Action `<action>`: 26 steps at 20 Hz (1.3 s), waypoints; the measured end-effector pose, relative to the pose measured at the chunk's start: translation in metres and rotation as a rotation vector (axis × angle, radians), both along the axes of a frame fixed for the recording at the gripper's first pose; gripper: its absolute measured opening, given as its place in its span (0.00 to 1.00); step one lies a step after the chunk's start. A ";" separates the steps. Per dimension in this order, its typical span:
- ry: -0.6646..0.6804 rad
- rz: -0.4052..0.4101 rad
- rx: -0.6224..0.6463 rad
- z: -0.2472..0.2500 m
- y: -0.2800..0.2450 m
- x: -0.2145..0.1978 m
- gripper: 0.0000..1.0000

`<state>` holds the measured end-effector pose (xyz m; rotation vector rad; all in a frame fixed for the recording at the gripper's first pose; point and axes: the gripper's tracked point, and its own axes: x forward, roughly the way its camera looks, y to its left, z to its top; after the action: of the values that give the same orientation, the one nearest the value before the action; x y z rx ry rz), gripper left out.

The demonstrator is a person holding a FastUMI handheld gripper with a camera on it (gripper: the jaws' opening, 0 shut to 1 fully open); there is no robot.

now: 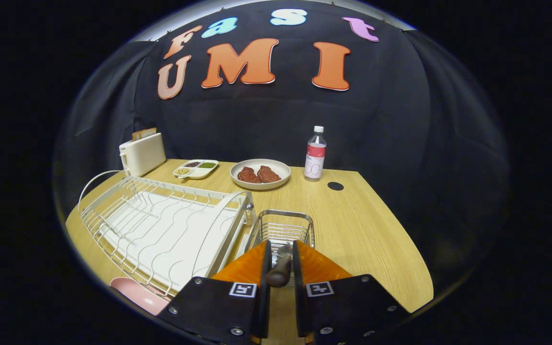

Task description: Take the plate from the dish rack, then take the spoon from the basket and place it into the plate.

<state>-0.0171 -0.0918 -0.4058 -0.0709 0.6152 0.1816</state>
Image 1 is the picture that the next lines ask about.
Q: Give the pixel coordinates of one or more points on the white divided snack tray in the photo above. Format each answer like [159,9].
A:
[198,172]

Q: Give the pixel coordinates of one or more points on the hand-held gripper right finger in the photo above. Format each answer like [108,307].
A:
[296,268]

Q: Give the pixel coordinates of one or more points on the cream plate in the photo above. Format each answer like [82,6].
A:
[276,183]

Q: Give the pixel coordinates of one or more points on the red meat piece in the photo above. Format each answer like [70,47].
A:
[269,174]
[248,175]

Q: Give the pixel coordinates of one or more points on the pink plate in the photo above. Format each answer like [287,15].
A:
[137,294]

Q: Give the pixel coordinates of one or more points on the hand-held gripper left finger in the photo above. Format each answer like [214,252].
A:
[266,268]

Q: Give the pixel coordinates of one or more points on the white drip mat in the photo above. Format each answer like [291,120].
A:
[161,235]

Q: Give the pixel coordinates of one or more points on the white toaster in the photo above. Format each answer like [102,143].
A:
[144,155]

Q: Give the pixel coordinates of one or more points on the clear bottle with red label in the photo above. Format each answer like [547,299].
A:
[315,153]

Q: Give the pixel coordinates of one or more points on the brown toast slice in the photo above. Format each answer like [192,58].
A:
[144,133]

